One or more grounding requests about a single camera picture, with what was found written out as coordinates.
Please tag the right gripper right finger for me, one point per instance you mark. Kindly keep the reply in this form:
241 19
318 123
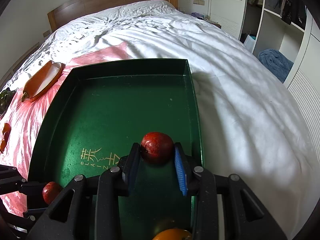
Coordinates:
244 215

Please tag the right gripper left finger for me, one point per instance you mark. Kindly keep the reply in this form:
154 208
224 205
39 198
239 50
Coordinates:
89 207

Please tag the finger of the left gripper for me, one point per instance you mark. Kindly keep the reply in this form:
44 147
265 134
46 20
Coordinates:
16 226
12 181

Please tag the red apple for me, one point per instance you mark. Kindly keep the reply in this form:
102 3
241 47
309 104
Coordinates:
51 191
6 136
157 148

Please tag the red apple back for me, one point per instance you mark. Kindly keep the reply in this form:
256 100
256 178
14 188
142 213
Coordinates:
6 136

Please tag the smooth orange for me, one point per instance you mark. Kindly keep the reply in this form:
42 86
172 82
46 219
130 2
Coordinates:
173 234

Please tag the middle small orange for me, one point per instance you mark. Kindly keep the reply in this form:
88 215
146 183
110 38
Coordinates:
3 144

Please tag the back left mandarin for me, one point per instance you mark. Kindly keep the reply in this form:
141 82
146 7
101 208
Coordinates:
6 129

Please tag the pink plastic sheet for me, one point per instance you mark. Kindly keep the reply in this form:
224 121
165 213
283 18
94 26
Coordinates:
25 118

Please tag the dark green leafy vegetable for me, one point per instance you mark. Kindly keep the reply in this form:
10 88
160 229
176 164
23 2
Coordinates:
6 97

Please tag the white bed duvet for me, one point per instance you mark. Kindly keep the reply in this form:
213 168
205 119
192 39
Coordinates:
251 124

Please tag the orange carrot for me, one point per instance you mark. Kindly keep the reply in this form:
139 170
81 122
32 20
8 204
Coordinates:
37 83

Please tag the green rectangular tray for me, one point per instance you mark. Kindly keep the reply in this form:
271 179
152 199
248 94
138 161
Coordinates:
99 112

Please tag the orange rimmed white plate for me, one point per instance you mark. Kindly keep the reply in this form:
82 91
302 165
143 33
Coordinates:
55 73

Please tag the blue folded towel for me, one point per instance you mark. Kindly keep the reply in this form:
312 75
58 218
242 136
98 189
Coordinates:
276 63

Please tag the white wardrobe shelving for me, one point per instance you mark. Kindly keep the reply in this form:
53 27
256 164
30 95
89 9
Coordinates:
298 44

